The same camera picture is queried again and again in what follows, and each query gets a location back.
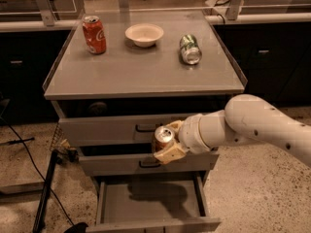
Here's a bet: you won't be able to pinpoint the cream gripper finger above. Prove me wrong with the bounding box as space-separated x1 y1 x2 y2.
166 120 184 136
154 141 187 164

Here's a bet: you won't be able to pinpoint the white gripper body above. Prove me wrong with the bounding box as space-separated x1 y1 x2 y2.
178 114 210 154

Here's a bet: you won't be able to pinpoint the orange soda can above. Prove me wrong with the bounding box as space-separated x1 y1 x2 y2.
152 126 175 152

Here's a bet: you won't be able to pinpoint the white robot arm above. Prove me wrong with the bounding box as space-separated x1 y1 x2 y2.
153 94 311 166

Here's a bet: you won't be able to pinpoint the bottom grey drawer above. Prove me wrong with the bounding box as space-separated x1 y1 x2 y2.
86 172 221 233

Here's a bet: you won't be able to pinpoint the grey drawer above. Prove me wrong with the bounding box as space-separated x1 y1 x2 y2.
52 101 239 147
86 172 221 233
79 144 219 177

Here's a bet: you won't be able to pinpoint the middle grey drawer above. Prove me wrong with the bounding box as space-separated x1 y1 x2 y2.
79 144 219 177

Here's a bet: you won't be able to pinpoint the green soda can lying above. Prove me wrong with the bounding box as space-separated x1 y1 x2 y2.
180 34 202 65

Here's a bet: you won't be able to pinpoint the grey drawer cabinet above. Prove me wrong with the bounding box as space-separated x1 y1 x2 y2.
42 10 249 233

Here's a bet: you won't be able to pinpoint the round object in top drawer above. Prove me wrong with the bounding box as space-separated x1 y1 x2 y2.
86 101 108 117

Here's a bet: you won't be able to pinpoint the top grey drawer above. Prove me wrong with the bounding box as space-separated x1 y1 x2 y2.
52 101 239 147

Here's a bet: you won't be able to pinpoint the red cola can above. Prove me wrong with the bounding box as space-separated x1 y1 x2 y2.
83 16 107 54

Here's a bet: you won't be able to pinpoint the white bowl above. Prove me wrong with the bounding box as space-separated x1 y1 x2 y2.
125 23 164 48

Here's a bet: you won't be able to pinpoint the black metal bar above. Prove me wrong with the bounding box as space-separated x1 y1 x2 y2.
32 150 57 233

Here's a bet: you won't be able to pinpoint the black floor cable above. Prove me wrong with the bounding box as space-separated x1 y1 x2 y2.
0 116 78 230

